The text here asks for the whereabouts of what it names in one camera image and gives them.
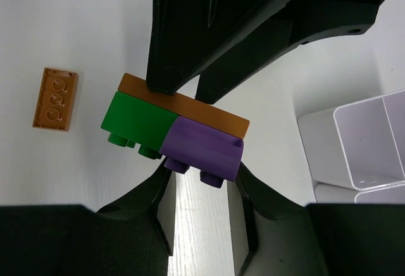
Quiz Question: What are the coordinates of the left white compartment tray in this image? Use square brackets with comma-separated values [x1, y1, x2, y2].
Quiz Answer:
[297, 91, 404, 191]

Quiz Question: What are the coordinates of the small green lego brick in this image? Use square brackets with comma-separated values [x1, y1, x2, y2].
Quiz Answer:
[101, 91, 178, 160]

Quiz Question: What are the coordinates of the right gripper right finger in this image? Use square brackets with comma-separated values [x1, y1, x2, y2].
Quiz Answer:
[227, 165, 404, 275]

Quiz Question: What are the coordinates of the brown lego plate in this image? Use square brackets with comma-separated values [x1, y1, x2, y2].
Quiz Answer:
[32, 67, 78, 131]
[118, 73, 250, 139]

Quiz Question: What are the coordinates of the white compartment tray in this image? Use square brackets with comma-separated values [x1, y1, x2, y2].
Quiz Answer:
[314, 183, 404, 204]
[297, 91, 404, 191]

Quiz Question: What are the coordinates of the purple lego plate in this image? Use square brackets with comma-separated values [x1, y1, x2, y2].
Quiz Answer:
[159, 116, 244, 188]

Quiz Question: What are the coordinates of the right white compartment tray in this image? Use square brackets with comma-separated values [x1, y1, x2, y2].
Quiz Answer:
[314, 183, 404, 204]

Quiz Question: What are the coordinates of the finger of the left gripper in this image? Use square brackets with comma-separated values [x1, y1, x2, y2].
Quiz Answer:
[196, 18, 293, 104]
[146, 0, 290, 94]

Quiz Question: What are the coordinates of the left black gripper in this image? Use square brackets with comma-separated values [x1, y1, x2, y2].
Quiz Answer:
[278, 0, 385, 47]

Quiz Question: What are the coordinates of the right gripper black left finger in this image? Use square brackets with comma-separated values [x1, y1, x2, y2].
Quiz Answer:
[1, 166, 175, 275]

